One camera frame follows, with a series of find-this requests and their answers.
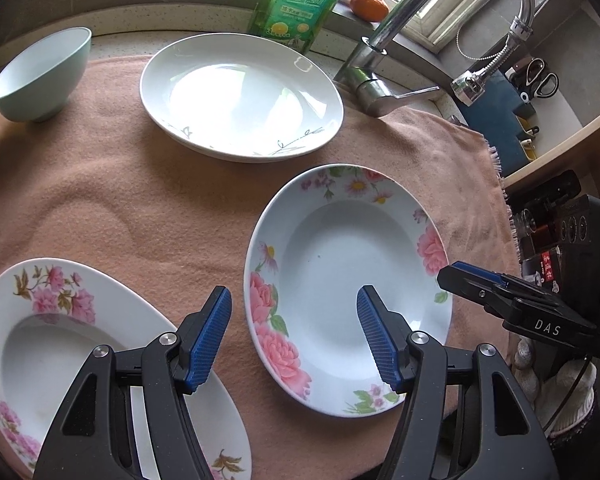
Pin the flexible faucet sprayer head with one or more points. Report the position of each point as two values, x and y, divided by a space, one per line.
472 85

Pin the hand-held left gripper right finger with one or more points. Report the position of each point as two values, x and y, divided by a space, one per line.
375 340

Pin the pink floral plate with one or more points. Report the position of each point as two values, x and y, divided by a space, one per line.
340 270

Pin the white plate with leaf print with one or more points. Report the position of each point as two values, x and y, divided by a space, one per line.
240 95

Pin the orange tangerine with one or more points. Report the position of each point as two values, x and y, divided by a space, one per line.
369 6

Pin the black and red box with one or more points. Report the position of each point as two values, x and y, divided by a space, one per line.
542 235

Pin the green dish soap bottle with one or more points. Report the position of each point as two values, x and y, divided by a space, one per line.
300 5

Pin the dark blue knife holder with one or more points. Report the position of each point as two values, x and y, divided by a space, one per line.
495 125

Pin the chrome kitchen faucet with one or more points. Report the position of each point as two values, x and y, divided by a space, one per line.
375 80

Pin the light green bowl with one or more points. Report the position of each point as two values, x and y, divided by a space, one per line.
40 75

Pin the floral plate with brown leaves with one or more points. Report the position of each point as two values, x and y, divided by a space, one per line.
45 340

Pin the black scissors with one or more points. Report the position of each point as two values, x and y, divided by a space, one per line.
545 85

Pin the pink towel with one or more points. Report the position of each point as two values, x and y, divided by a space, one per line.
130 200

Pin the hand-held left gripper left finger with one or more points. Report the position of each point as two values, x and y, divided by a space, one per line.
210 340

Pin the person's right hand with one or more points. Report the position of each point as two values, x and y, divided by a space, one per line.
575 400

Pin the beige shelf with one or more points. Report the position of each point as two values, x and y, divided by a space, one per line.
570 145

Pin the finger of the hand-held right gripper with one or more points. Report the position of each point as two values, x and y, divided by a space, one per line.
480 271
472 290

